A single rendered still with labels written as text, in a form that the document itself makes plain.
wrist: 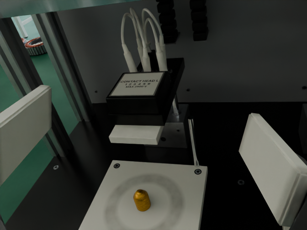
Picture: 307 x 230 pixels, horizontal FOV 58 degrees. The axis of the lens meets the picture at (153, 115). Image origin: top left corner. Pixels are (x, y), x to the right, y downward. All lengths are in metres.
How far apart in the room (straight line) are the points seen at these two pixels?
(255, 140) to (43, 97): 0.13
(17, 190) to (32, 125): 0.38
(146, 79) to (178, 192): 0.16
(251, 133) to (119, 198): 0.25
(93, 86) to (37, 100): 0.44
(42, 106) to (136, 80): 0.19
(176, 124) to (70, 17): 0.28
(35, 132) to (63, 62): 0.35
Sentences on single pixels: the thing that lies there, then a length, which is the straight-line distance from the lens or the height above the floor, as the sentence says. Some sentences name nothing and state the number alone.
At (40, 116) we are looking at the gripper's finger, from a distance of 0.18.
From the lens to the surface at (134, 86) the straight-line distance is 0.34.
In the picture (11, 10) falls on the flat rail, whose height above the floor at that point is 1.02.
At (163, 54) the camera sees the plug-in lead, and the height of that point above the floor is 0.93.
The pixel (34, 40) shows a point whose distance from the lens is 1.16.
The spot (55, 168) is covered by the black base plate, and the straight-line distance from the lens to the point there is 0.51.
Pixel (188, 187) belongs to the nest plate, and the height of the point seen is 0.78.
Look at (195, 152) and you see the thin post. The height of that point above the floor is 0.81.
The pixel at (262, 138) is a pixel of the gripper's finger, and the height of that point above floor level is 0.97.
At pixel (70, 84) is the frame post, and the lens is 0.54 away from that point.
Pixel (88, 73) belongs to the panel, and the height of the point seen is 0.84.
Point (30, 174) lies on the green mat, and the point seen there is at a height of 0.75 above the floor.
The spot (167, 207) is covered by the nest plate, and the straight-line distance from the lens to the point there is 0.37.
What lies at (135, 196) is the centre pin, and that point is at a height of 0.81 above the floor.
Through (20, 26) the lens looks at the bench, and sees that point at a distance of 4.38.
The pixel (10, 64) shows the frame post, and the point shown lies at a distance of 0.45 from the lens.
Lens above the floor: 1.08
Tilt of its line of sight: 36 degrees down
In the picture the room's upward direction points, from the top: 13 degrees counter-clockwise
